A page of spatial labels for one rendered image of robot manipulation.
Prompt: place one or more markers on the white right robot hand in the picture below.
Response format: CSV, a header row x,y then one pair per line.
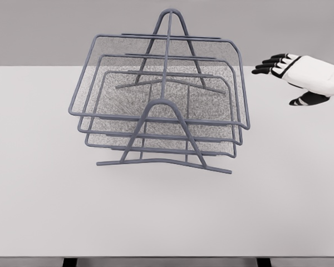
x,y
311,75

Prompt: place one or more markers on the grey mesh folder tray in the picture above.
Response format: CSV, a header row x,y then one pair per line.
x,y
105,140
122,94
111,125

